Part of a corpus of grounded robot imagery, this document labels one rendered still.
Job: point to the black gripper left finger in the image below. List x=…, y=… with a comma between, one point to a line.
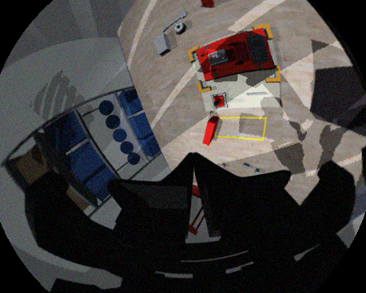
x=172, y=194

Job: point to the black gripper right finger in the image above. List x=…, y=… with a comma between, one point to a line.
x=222, y=191

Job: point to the black toy tyre with grey hub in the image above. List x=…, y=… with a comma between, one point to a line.
x=179, y=28

